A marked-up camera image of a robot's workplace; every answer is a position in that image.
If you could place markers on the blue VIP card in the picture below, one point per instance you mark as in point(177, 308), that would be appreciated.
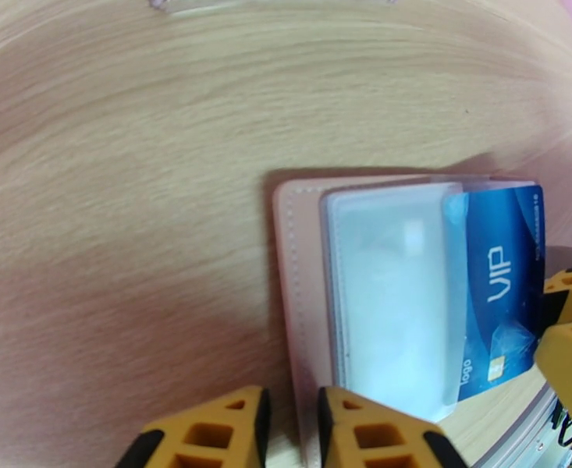
point(500, 286)

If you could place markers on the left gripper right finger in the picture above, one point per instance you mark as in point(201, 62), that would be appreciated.
point(383, 437)

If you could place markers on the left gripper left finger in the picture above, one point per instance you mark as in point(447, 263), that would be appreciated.
point(202, 432)

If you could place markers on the pink card holder wallet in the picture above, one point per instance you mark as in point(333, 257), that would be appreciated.
point(305, 286)

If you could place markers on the clear acrylic card stand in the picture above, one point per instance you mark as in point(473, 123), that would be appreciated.
point(266, 2)

